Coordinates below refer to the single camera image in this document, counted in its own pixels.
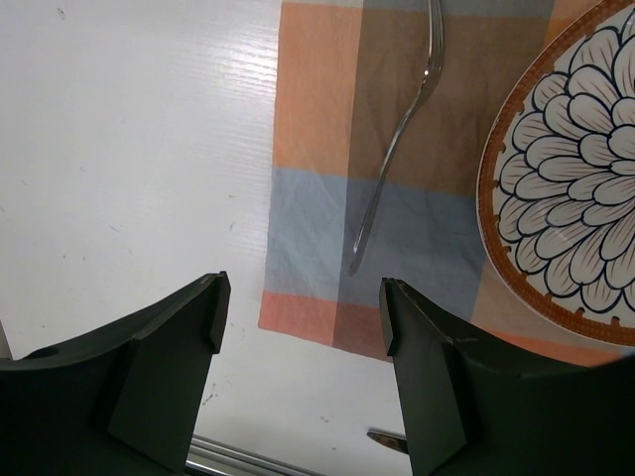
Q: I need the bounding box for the aluminium frame rail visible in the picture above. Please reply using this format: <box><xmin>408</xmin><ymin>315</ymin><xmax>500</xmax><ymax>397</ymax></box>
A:
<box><xmin>185</xmin><ymin>435</ymin><xmax>317</xmax><ymax>476</ymax></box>

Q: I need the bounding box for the silver knife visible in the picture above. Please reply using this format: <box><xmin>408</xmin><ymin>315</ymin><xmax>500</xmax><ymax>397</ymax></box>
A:
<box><xmin>366</xmin><ymin>428</ymin><xmax>409</xmax><ymax>454</ymax></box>

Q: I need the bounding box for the checkered orange grey cloth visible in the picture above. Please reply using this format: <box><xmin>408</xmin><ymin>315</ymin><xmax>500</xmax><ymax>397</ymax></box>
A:
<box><xmin>258</xmin><ymin>1</ymin><xmax>624</xmax><ymax>366</ymax></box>

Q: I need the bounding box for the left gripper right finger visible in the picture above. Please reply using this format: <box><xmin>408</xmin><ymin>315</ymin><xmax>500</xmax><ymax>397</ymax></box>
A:
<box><xmin>380</xmin><ymin>279</ymin><xmax>634</xmax><ymax>475</ymax></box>

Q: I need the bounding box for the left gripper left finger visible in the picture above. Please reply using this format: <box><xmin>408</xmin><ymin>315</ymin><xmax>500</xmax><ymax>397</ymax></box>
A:
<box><xmin>1</xmin><ymin>272</ymin><xmax>230</xmax><ymax>475</ymax></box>

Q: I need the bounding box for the silver fork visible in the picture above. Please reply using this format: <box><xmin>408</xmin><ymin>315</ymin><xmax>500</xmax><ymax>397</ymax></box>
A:
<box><xmin>347</xmin><ymin>0</ymin><xmax>445</xmax><ymax>276</ymax></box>

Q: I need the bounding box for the floral patterned plate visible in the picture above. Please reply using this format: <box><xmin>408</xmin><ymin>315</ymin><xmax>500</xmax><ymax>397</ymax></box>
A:
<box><xmin>476</xmin><ymin>1</ymin><xmax>634</xmax><ymax>347</ymax></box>

